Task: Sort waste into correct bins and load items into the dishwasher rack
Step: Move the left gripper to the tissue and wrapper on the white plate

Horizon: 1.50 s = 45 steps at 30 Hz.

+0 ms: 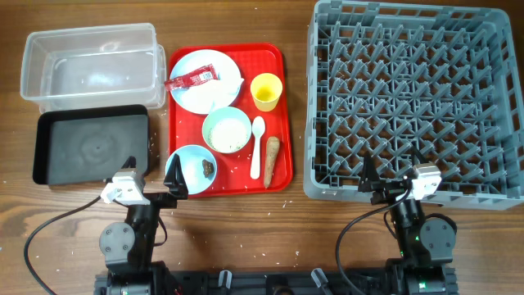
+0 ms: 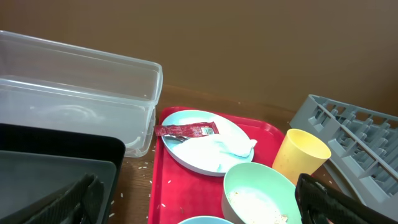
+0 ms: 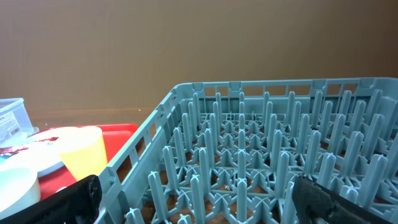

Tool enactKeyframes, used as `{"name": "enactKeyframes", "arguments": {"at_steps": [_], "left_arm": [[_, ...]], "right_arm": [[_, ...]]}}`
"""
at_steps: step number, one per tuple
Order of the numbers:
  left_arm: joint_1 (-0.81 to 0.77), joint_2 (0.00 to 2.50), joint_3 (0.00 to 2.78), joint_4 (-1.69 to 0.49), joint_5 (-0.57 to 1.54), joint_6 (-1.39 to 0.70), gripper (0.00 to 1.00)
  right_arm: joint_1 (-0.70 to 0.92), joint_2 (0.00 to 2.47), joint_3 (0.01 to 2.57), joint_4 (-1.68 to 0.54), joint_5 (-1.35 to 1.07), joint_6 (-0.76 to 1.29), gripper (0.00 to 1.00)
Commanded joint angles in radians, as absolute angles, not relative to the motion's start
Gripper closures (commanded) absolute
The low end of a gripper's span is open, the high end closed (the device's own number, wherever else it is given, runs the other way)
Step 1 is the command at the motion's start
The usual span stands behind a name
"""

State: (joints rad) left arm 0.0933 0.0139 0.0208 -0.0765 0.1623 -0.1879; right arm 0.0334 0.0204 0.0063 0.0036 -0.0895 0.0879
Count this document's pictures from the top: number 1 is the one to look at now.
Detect small light blue bowl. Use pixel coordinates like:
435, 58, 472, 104
165, 145, 218, 195

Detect brown food scrap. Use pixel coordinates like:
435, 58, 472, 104
202, 160, 215, 178

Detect pile of white rice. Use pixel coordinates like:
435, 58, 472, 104
208, 119, 248, 153

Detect green bowl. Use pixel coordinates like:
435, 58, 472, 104
201, 107, 251, 153

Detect large light blue plate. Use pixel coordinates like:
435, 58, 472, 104
169, 49, 242, 115

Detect white napkin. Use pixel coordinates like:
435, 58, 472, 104
209, 78, 244, 113

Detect red sauce packet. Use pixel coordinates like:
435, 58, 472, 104
164, 65, 219, 92

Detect yellow plastic cup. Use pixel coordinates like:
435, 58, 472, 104
250, 73, 283, 112

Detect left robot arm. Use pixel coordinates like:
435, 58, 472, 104
93, 155, 188, 295

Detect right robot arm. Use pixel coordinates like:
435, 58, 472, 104
358, 148, 459, 294

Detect grey dishwasher rack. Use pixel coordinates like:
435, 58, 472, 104
303, 1, 523, 210

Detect black plastic tray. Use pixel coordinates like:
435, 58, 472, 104
33, 105, 150, 185

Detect white plastic spoon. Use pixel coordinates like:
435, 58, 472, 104
250, 116, 265, 179

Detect red serving tray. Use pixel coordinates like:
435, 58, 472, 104
168, 43, 294, 197

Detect clear plastic bin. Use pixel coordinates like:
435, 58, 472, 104
20, 23, 167, 112

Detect brown carrot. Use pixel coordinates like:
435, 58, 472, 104
264, 136, 280, 188

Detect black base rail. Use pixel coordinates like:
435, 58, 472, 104
93, 268, 458, 295

